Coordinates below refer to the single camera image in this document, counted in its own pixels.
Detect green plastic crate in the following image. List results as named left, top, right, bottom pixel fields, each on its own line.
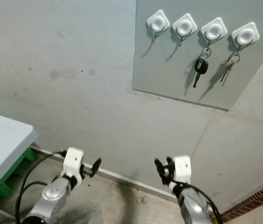
left=0, top=147, right=37, bottom=198

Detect white plastic table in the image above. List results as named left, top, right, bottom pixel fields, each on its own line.
left=0, top=110, right=39, bottom=199

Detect black car key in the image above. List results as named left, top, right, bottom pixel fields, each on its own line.
left=193, top=47, right=213, bottom=89

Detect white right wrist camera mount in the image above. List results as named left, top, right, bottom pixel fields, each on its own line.
left=172, top=155, right=192, bottom=184

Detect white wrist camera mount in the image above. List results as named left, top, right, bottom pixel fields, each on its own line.
left=172, top=155, right=192, bottom=184
left=62, top=147, right=86, bottom=181

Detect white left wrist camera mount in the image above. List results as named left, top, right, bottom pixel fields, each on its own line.
left=62, top=147, right=86, bottom=181

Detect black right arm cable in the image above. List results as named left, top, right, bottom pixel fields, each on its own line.
left=190, top=182, right=226, bottom=224

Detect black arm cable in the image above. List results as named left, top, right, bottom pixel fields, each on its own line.
left=190, top=182, right=226, bottom=224
left=15, top=150, right=67, bottom=224

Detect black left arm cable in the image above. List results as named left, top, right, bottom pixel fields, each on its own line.
left=15, top=150, right=67, bottom=224

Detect grey metal wall board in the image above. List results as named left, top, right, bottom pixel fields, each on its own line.
left=132, top=0, right=263, bottom=112

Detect silver keys on ring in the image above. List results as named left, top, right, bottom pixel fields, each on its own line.
left=220, top=51, right=241, bottom=86

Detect white square wall hook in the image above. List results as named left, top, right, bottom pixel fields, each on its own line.
left=146, top=10, right=171, bottom=43
left=231, top=22, right=260, bottom=52
left=172, top=13, right=198, bottom=48
left=201, top=17, right=228, bottom=50

